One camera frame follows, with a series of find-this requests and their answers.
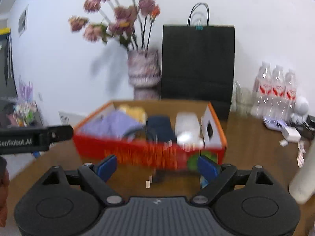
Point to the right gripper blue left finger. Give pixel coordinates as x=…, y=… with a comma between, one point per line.
x=106, y=168

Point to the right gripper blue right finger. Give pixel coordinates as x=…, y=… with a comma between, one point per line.
x=208, y=168

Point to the clear plastic bag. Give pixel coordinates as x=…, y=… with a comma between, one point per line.
x=188, y=130

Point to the purple towel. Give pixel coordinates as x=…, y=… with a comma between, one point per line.
x=113, y=125

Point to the navy blue pouch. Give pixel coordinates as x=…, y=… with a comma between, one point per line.
x=161, y=125

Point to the red orange cardboard box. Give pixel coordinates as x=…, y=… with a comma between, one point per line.
x=150, y=151

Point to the yellow white plush toy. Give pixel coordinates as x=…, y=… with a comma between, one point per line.
x=137, y=113

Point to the clear drinking glass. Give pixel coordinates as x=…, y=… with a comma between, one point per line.
x=243, y=100

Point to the purple tissue pack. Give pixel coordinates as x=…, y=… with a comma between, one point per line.
x=274, y=124

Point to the water bottle left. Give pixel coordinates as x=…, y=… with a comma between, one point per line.
x=261, y=90

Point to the water bottle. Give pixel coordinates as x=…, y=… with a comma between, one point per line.
x=276, y=107
x=290, y=93
x=261, y=90

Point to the small white cube device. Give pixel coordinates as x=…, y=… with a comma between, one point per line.
x=291, y=134

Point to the white thermos bottle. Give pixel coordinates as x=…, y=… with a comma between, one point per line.
x=301, y=188

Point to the water bottle middle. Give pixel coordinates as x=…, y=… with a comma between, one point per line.
x=276, y=107

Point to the black paper shopping bag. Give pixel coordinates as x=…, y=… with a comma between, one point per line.
x=199, y=64

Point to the purple textured vase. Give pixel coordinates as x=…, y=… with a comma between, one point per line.
x=144, y=74

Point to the water bottle right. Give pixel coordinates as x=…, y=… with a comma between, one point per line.
x=290, y=93

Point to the green binder clip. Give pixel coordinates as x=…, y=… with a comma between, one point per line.
x=198, y=27

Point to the dried pink flower bouquet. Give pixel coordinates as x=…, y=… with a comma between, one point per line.
x=130, y=25

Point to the wire shelf with items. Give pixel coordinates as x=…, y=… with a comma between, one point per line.
x=22, y=109

